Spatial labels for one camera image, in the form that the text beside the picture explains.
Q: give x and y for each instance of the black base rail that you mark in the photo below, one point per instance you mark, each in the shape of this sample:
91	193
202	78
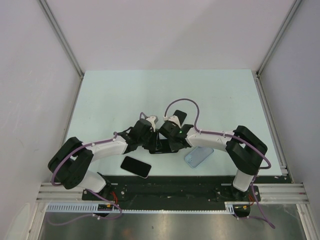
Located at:
216	188

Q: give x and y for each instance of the white-edged black phone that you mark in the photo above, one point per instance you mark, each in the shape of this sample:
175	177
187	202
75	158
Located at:
136	167

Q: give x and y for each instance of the right aluminium frame post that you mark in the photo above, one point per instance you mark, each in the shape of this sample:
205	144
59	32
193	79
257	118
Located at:
279	35

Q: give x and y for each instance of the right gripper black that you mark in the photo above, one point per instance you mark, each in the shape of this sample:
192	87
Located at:
174	147

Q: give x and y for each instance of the black phone case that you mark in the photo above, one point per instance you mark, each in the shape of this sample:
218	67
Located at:
164	148

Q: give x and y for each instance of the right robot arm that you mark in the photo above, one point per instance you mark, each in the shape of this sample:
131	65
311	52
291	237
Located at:
245	149

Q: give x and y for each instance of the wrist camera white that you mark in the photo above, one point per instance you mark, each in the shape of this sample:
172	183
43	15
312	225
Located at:
177	119
153	119

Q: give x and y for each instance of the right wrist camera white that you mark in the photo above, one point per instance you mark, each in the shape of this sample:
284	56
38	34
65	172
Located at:
177	119

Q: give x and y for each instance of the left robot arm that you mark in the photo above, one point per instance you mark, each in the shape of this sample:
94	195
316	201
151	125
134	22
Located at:
70	165

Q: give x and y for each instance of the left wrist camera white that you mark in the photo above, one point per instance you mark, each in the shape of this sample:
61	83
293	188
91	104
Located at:
153	119

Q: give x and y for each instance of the light blue phone case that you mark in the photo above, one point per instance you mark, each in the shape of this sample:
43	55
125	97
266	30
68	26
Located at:
197	156

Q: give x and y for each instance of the aluminium frame post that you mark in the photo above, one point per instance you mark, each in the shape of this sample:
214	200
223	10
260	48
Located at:
46	9
279	35

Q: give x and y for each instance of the left aluminium frame post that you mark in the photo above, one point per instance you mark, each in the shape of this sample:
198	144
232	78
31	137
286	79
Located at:
46	9

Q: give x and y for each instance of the white cable duct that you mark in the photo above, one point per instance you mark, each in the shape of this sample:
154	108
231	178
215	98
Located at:
104	208

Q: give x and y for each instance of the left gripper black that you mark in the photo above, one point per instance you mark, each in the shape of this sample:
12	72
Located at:
155	144

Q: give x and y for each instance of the green-edged black phone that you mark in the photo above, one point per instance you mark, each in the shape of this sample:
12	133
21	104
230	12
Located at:
180	112

